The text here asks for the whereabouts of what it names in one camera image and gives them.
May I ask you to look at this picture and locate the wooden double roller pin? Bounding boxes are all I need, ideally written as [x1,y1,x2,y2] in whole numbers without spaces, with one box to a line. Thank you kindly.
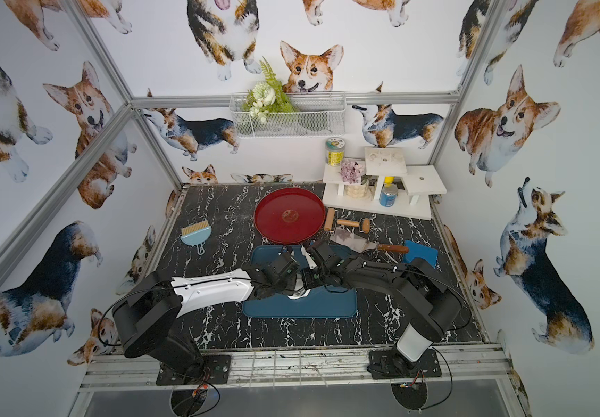
[324,208,371,234]

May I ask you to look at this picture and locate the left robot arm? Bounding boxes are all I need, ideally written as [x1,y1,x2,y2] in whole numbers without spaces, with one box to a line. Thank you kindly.
[112,251,307,375]

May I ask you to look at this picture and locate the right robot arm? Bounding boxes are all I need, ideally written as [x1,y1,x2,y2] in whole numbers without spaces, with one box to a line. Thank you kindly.
[303,240,466,362]

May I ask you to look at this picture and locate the white dough piece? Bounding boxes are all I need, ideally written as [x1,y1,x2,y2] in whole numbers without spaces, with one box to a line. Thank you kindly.
[288,289,310,300]

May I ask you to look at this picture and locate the metal dough scraper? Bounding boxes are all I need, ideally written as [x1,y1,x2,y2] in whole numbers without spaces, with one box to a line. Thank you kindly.
[330,228,409,254]

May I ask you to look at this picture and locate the teal plastic tray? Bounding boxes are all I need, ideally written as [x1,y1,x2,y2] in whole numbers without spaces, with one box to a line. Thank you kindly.
[242,244,357,319]

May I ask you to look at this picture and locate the red round tray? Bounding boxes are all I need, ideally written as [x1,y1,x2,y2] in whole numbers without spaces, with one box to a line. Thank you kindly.
[254,188,326,244]

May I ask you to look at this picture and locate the light blue hand brush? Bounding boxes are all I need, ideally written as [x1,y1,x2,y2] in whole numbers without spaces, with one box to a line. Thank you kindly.
[180,220,213,255]

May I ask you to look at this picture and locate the blue can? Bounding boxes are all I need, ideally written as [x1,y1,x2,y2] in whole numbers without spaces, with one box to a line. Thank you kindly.
[379,183,398,208]

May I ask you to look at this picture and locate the pink flower decoration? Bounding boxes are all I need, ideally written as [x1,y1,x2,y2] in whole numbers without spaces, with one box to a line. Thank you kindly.
[340,159,366,185]

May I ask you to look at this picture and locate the white tiered shelf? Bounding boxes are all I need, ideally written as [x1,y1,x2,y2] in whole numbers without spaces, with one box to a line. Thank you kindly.
[323,148,447,220]

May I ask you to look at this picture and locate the yellow sunflower seed can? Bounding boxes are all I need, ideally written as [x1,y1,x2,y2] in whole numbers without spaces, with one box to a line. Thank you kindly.
[325,137,346,166]

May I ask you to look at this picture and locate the artificial green white flowers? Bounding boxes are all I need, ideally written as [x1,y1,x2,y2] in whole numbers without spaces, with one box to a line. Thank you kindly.
[241,57,297,123]

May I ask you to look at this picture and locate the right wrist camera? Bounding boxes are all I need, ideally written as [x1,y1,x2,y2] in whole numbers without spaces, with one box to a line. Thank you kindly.
[301,246,317,270]

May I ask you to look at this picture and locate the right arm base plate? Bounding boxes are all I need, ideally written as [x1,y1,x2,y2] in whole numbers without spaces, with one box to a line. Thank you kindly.
[366,349,442,380]

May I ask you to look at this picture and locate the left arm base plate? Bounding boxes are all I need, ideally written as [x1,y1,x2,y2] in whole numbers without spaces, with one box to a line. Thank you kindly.
[156,354,232,387]

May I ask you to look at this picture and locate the white wire wall basket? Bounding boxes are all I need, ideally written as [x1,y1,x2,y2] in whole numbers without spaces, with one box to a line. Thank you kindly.
[229,92,346,138]

